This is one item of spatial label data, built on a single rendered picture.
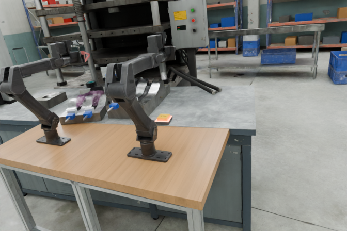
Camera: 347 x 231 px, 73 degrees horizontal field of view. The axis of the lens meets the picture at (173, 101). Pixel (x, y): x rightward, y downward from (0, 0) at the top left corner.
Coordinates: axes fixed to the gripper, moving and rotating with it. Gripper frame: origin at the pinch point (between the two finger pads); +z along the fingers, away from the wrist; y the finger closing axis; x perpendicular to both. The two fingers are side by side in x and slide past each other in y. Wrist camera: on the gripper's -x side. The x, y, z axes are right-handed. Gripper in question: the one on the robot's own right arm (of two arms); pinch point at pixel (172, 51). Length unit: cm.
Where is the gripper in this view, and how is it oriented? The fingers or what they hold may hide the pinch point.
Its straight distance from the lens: 126.8
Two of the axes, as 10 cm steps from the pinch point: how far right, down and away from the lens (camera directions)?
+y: -9.2, -0.4, 3.9
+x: 1.0, 9.4, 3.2
